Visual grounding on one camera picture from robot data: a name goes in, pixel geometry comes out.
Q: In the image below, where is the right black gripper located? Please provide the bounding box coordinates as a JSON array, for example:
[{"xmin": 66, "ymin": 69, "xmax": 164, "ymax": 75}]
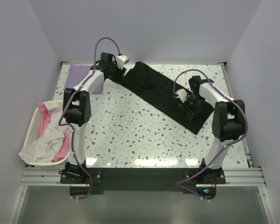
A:
[{"xmin": 178, "ymin": 94, "xmax": 203, "ymax": 121}]

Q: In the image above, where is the black t shirt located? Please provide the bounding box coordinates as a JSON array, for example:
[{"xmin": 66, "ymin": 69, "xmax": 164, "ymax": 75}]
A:
[{"xmin": 119, "ymin": 62, "xmax": 214, "ymax": 134}]

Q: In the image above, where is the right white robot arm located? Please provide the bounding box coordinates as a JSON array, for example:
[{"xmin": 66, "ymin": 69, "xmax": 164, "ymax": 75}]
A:
[{"xmin": 174, "ymin": 76, "xmax": 247, "ymax": 183}]

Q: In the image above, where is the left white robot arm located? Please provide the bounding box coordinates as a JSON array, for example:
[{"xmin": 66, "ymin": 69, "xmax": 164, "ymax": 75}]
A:
[{"xmin": 60, "ymin": 53, "xmax": 129, "ymax": 166}]

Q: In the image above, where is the folded purple t shirt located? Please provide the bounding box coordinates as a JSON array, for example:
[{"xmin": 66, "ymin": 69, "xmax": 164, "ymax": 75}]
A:
[{"xmin": 64, "ymin": 64, "xmax": 92, "ymax": 90}]

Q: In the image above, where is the pink t shirt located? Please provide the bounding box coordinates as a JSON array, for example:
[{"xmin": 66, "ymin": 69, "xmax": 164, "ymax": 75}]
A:
[{"xmin": 37, "ymin": 101, "xmax": 70, "ymax": 162}]

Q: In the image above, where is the white laundry basket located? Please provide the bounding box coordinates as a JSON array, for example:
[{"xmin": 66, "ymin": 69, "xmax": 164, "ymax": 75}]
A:
[{"xmin": 22, "ymin": 101, "xmax": 70, "ymax": 167}]

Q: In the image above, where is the white t shirt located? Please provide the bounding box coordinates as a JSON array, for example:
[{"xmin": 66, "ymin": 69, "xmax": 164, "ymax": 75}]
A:
[{"xmin": 18, "ymin": 100, "xmax": 70, "ymax": 164}]

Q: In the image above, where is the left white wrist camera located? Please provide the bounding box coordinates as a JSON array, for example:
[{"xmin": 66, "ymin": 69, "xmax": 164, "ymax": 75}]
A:
[{"xmin": 116, "ymin": 55, "xmax": 129, "ymax": 69}]

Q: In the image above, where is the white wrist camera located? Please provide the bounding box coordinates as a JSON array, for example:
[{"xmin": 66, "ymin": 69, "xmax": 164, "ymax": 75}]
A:
[
  {"xmin": 175, "ymin": 89, "xmax": 189, "ymax": 102},
  {"xmin": 116, "ymin": 55, "xmax": 129, "ymax": 69}
]

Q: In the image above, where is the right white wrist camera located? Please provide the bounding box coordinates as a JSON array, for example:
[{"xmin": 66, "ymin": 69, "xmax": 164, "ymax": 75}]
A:
[{"xmin": 175, "ymin": 89, "xmax": 189, "ymax": 102}]

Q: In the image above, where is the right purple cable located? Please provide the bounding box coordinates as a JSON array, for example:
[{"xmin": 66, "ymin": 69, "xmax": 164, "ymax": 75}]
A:
[{"xmin": 172, "ymin": 69, "xmax": 249, "ymax": 196}]

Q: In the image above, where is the purple cable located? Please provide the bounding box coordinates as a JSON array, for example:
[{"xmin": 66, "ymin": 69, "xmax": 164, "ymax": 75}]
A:
[
  {"xmin": 58, "ymin": 37, "xmax": 121, "ymax": 200},
  {"xmin": 172, "ymin": 69, "xmax": 249, "ymax": 196}
]

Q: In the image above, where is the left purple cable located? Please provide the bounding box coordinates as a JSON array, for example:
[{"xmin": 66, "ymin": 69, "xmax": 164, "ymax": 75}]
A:
[{"xmin": 58, "ymin": 37, "xmax": 121, "ymax": 200}]

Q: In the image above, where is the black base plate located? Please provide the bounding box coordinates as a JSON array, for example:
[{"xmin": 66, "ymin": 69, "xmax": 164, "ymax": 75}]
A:
[{"xmin": 59, "ymin": 163, "xmax": 226, "ymax": 199}]

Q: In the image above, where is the aluminium frame rail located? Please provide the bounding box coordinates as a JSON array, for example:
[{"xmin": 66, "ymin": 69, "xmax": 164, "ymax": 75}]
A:
[{"xmin": 20, "ymin": 167, "xmax": 266, "ymax": 187}]

